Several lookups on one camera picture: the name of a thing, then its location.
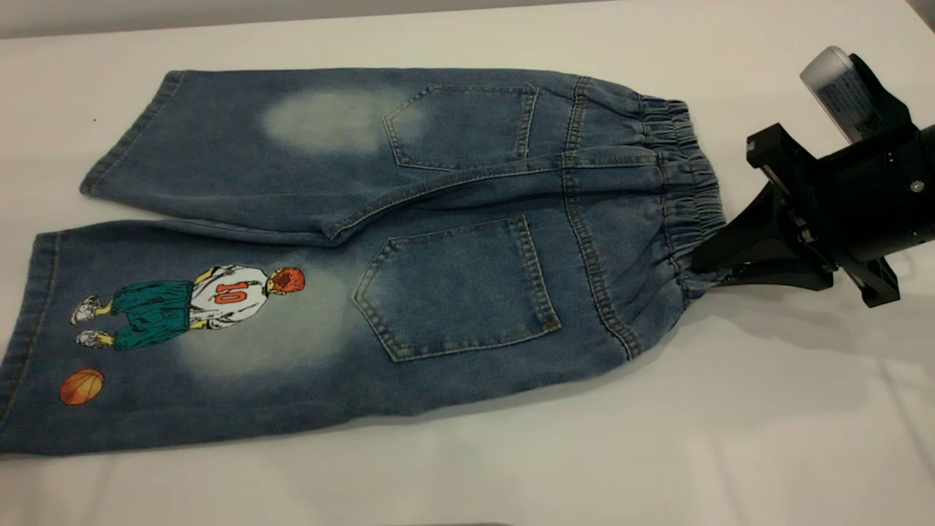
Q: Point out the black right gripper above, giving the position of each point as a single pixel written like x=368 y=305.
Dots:
x=869 y=197

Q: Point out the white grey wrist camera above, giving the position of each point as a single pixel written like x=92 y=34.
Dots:
x=840 y=88

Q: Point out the blue denim pants basketball print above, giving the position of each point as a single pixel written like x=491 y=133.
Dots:
x=453 y=292

